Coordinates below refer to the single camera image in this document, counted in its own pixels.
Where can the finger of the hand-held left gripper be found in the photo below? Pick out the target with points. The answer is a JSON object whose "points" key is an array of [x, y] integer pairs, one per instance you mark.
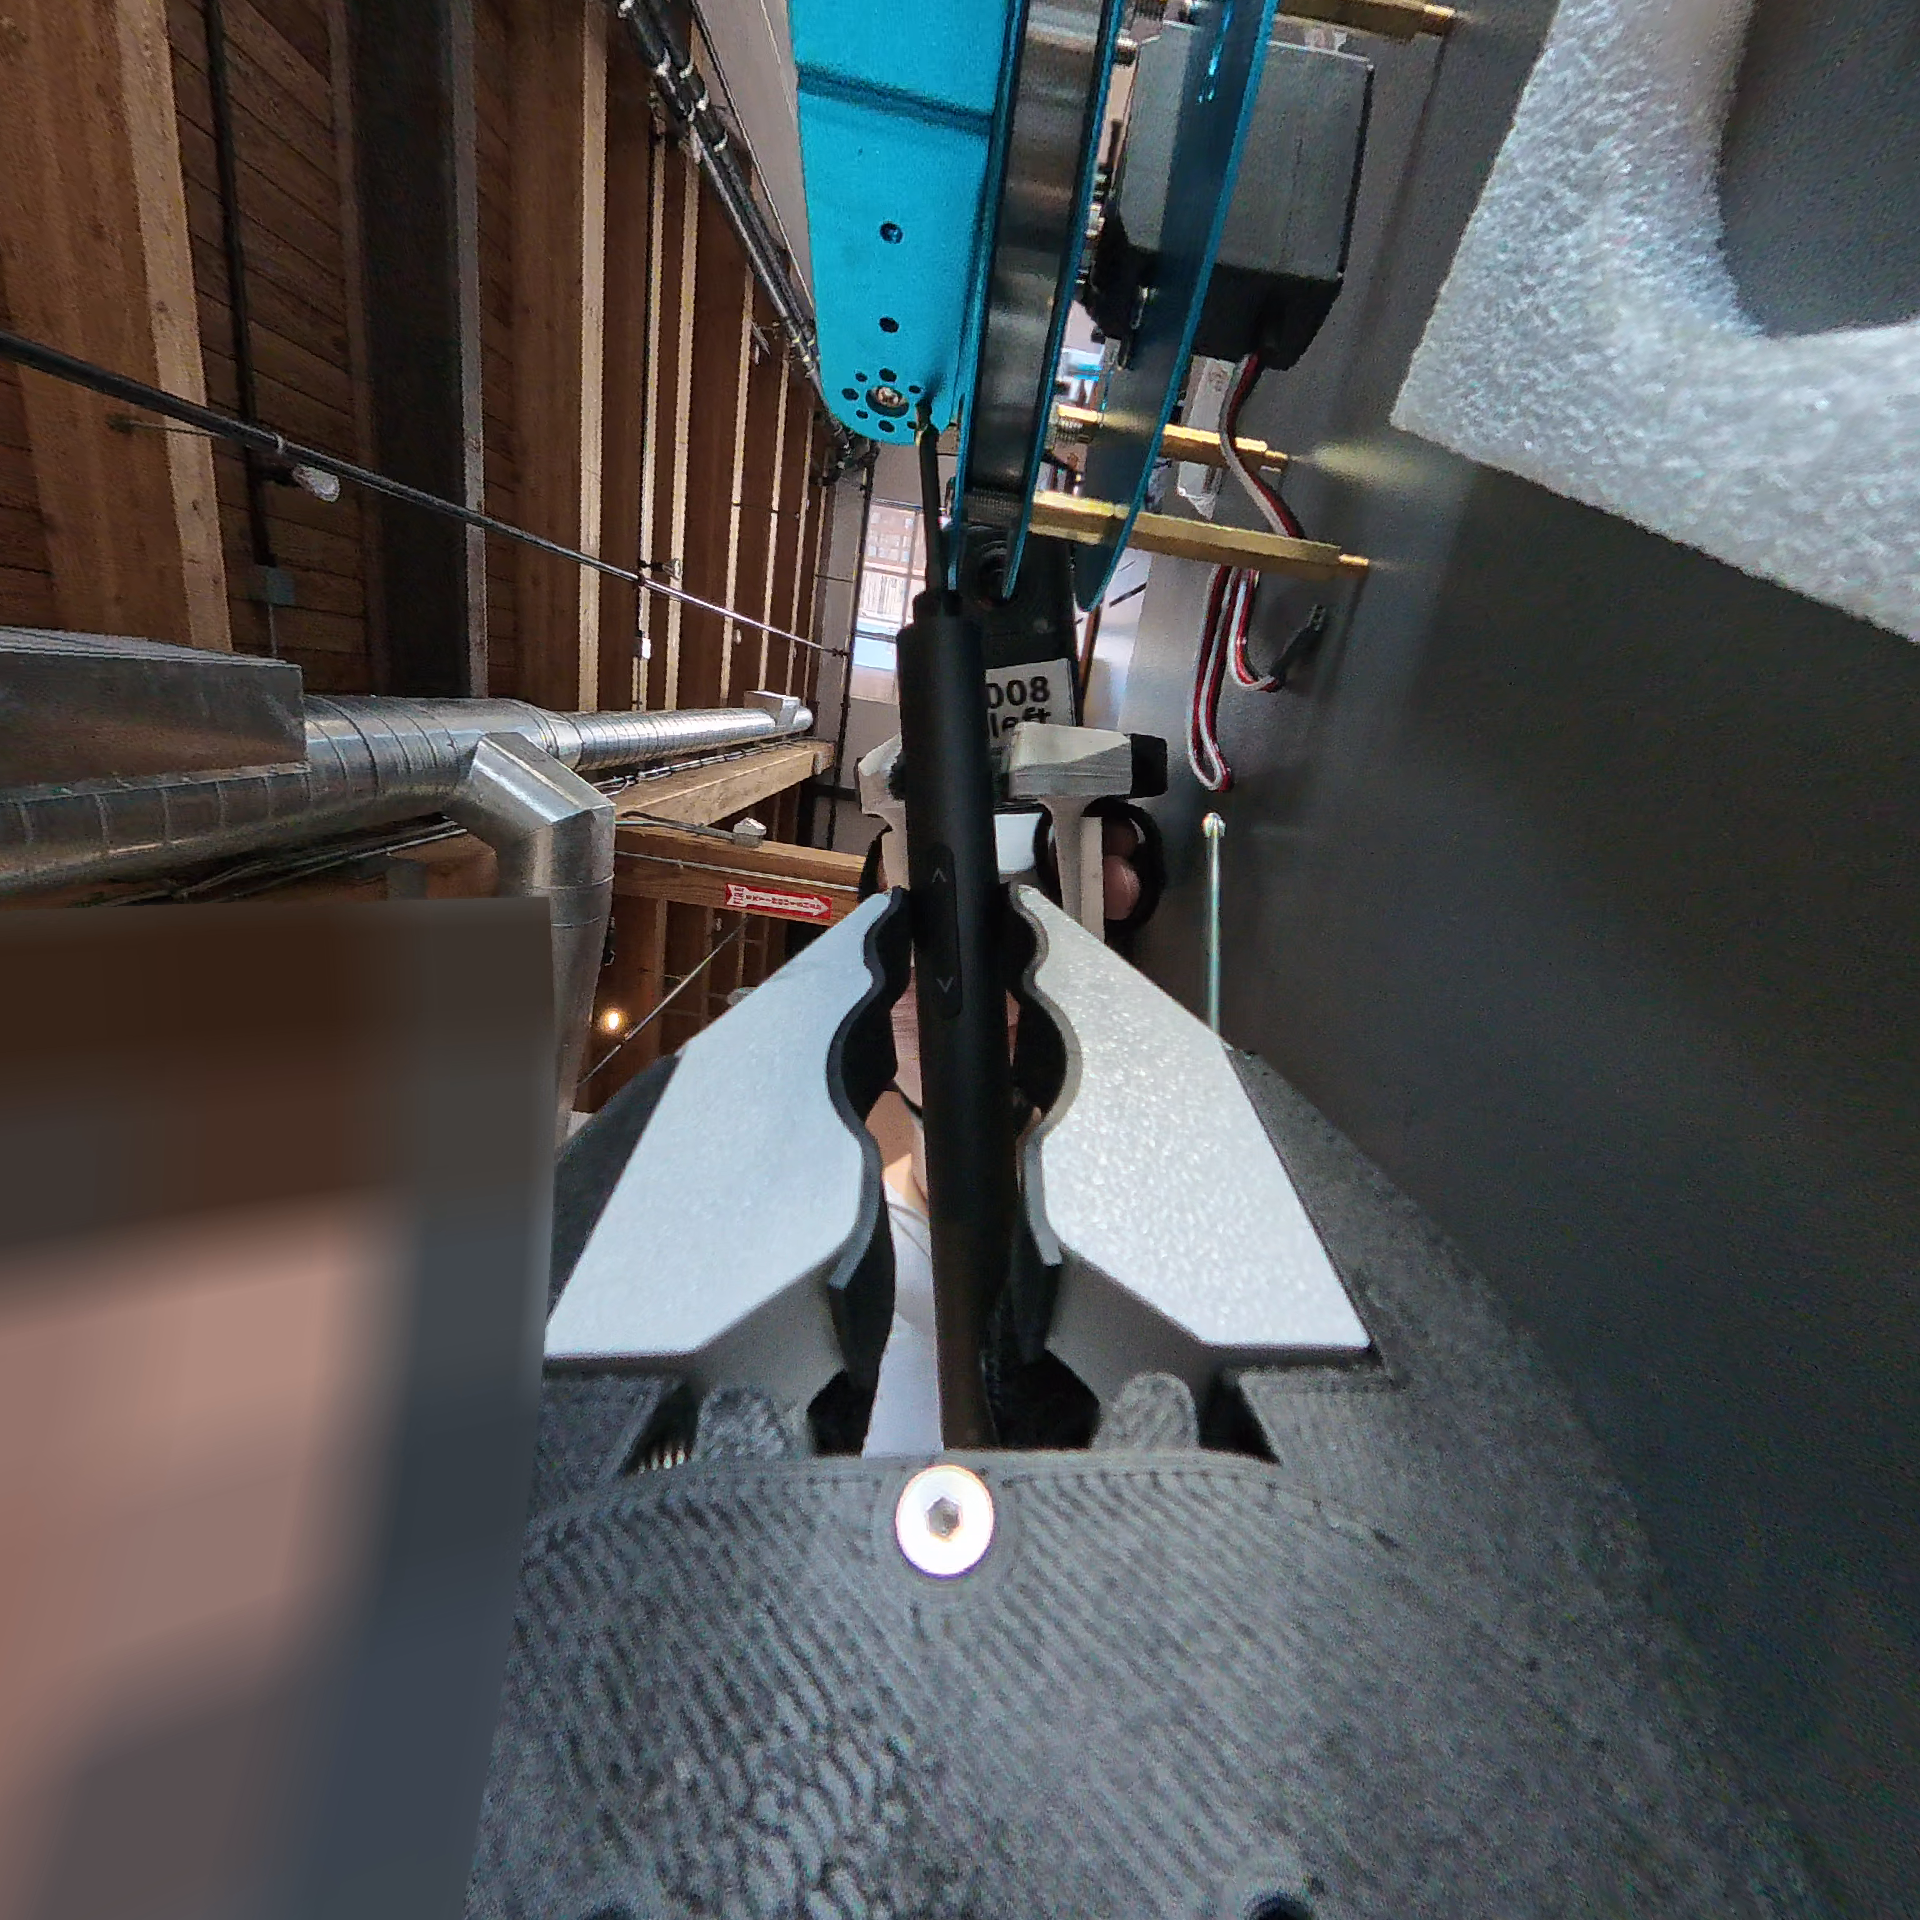
{"points": [[882, 809]]}

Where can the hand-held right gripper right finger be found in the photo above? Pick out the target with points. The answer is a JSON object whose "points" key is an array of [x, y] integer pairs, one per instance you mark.
{"points": [[1200, 1198]]}

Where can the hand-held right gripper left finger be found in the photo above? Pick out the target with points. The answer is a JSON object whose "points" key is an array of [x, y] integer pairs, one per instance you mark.
{"points": [[704, 1198]]}

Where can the black electric screwdriver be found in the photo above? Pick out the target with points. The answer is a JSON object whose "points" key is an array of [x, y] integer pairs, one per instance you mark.
{"points": [[953, 902]]}

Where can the blue toy robot arm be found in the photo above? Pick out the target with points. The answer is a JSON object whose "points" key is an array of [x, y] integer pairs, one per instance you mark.
{"points": [[903, 152]]}

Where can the grey desk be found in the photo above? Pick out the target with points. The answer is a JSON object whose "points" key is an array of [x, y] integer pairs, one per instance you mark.
{"points": [[1652, 1048]]}

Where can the person's left hand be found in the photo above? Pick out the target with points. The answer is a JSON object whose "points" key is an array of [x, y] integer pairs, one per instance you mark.
{"points": [[1124, 885]]}

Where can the red white sign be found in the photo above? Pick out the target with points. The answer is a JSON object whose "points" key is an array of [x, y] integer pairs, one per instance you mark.
{"points": [[779, 902]]}

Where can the bright window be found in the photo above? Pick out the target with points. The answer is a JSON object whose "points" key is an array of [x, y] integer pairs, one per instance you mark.
{"points": [[890, 600]]}

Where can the person's white shirt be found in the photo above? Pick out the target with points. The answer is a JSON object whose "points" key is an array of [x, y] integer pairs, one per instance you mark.
{"points": [[905, 1351]]}

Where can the long metal screw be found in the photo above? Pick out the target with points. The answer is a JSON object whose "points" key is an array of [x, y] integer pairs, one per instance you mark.
{"points": [[1211, 929]]}

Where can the black ceiling rod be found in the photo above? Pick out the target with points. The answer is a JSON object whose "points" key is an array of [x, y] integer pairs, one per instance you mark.
{"points": [[449, 505]]}

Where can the black ceiling conduit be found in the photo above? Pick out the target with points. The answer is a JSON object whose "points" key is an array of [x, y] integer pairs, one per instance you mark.
{"points": [[723, 165]]}

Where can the white foam block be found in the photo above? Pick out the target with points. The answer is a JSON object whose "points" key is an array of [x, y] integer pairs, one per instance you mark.
{"points": [[1576, 373]]}

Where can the silver ventilation duct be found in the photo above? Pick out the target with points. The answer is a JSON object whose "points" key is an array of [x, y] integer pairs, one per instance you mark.
{"points": [[225, 767]]}

